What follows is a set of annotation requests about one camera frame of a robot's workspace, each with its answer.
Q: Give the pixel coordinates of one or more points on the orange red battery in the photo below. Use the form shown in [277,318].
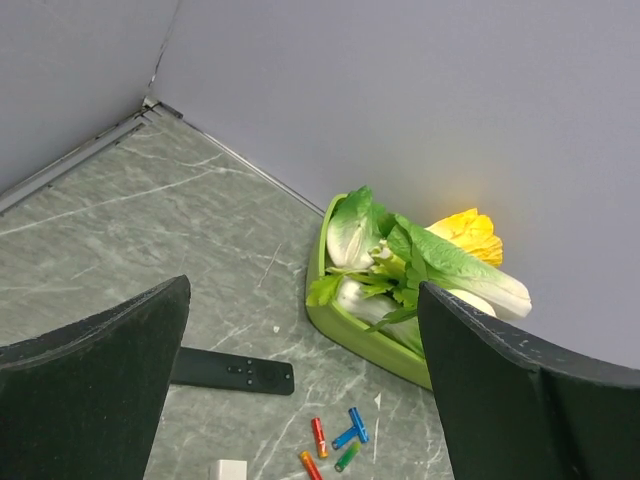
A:
[309,466]

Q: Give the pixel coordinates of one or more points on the yellow toy cabbage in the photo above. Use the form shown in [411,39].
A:
[472,232]

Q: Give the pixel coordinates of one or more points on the white toy radish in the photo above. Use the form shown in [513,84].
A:
[474,300]

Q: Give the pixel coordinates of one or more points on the blue battery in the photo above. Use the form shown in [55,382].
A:
[358,428]
[345,438]

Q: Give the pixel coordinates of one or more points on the small green bok choy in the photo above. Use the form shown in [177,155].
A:
[353,230]

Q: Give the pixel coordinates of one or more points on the black remote control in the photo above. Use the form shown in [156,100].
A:
[215,370]

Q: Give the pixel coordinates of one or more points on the green parsley sprig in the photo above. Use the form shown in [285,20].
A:
[365,297]

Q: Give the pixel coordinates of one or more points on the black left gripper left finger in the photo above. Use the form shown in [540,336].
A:
[84,401]

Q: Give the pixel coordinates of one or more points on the long green napa cabbage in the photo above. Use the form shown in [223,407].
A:
[431,258]

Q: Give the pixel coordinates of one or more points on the green plastic tray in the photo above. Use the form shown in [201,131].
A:
[350,332]

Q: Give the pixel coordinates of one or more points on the blue battery lower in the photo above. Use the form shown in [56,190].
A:
[345,438]

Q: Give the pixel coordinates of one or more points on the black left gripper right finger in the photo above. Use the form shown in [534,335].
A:
[515,406]

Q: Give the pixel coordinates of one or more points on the white remote control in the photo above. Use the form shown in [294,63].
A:
[226,469]

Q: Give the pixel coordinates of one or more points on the green battery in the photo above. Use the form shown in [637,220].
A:
[347,457]

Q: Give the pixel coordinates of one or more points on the blue battery upper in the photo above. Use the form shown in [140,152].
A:
[358,428]

